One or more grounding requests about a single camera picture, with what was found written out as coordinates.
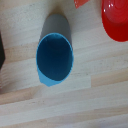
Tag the blue drinking cup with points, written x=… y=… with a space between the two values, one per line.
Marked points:
x=55 y=58

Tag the dark black object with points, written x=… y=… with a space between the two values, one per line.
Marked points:
x=1 y=53

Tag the small red orange object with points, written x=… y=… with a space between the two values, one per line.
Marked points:
x=80 y=2

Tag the red plastic plate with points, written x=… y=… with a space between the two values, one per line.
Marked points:
x=116 y=20

